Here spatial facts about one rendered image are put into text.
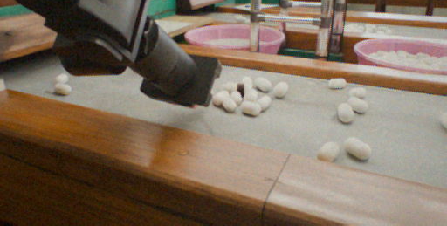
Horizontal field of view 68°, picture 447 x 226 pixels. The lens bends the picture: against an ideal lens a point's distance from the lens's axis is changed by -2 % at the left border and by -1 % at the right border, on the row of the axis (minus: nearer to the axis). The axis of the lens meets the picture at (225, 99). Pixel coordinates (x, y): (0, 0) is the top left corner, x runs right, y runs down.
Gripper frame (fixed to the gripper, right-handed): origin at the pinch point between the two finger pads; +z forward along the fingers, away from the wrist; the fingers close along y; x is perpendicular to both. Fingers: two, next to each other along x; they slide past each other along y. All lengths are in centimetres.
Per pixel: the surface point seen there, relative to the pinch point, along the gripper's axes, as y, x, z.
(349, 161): -22.9, 5.3, -4.1
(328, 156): -20.6, 5.6, -6.6
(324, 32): -13.4, -22.1, 16.8
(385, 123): -26.6, -2.7, 5.5
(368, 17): -20, -57, 68
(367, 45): -22, -30, 36
